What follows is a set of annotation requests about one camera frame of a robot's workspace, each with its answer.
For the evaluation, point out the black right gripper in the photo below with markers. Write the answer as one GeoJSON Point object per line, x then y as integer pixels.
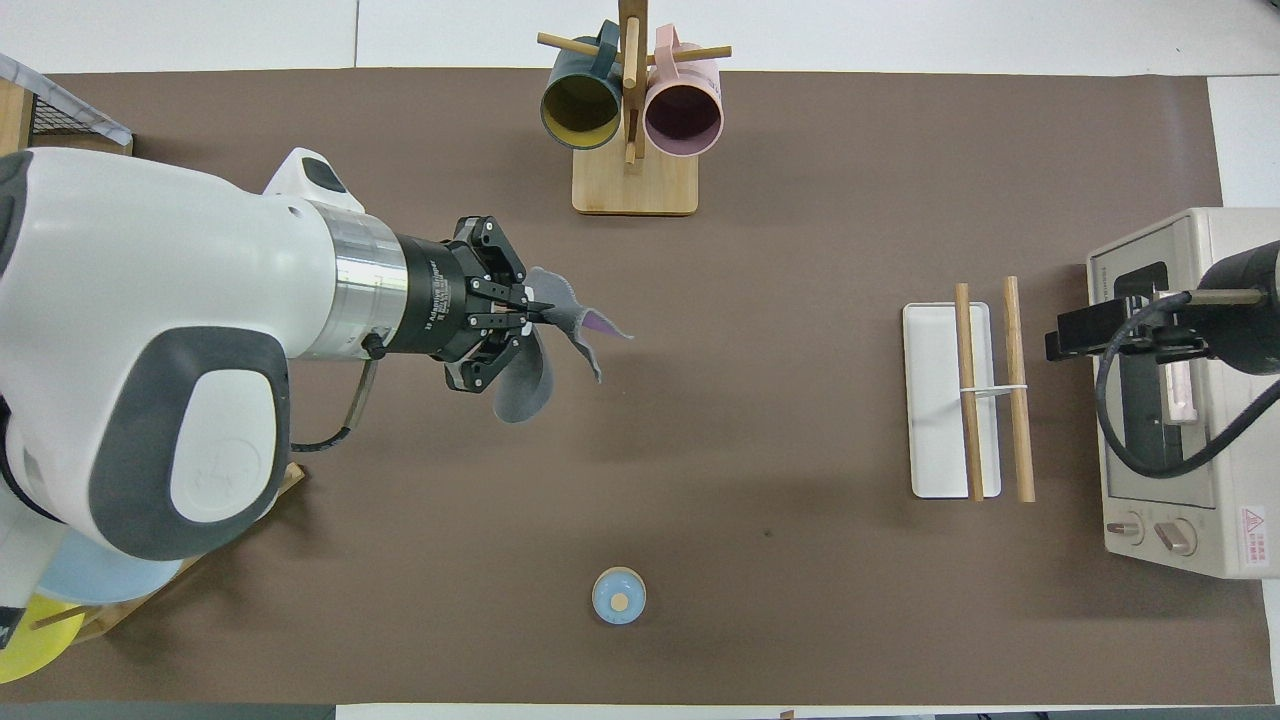
{"type": "Point", "coordinates": [1240, 310]}

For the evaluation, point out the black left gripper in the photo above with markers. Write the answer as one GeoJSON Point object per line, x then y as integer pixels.
{"type": "Point", "coordinates": [435, 300]}

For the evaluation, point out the purple and grey towel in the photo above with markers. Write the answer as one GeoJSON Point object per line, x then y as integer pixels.
{"type": "Point", "coordinates": [525, 385]}

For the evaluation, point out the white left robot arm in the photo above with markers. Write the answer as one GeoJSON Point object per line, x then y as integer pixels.
{"type": "Point", "coordinates": [150, 260]}

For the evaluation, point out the wooden plate rack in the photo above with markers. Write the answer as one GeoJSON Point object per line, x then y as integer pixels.
{"type": "Point", "coordinates": [110, 618]}

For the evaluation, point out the wooden mug tree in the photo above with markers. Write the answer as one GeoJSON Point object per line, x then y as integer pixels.
{"type": "Point", "coordinates": [635, 190]}

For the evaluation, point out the beige toaster oven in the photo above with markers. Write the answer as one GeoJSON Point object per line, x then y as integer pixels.
{"type": "Point", "coordinates": [1215, 520]}

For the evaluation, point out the white rectangular tray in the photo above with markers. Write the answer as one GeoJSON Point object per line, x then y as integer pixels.
{"type": "Point", "coordinates": [935, 400]}

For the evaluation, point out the dark green mug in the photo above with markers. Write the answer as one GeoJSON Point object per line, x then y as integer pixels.
{"type": "Point", "coordinates": [580, 105]}

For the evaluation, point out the pink mug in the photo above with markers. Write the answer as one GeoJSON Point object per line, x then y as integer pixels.
{"type": "Point", "coordinates": [683, 115]}

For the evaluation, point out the brown table mat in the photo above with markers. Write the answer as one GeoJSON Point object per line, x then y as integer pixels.
{"type": "Point", "coordinates": [750, 400]}

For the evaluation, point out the light blue plate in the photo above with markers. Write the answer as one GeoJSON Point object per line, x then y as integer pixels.
{"type": "Point", "coordinates": [110, 580]}

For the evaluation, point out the wooden shelf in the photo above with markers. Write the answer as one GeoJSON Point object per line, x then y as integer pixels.
{"type": "Point", "coordinates": [10, 115]}

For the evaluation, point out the yellow plate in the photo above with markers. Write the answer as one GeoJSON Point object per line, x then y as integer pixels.
{"type": "Point", "coordinates": [40, 650]}

